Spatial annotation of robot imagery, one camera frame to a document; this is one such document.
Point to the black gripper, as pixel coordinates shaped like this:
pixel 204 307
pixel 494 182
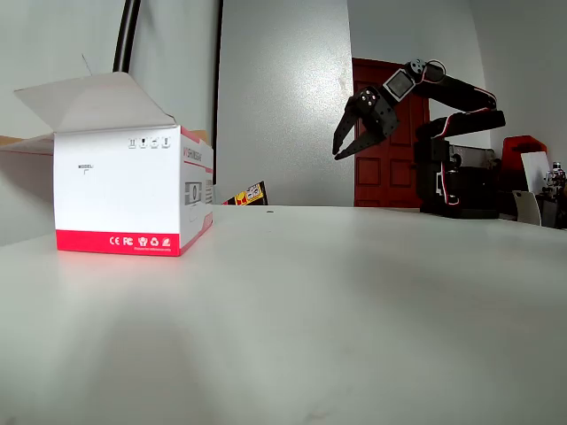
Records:
pixel 378 119

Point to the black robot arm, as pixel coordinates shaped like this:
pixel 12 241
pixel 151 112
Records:
pixel 460 95

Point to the open cardboard box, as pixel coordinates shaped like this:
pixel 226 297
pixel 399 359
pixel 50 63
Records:
pixel 117 199

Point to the red wooden door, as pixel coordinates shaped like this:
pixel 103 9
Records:
pixel 376 177

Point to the yellow red black packet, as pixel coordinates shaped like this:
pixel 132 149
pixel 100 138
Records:
pixel 246 197

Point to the white board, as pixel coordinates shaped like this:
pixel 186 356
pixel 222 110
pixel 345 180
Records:
pixel 533 172

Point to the white chair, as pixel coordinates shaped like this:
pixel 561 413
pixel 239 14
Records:
pixel 527 208

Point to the black vertical frame strip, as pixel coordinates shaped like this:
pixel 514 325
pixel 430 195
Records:
pixel 218 88

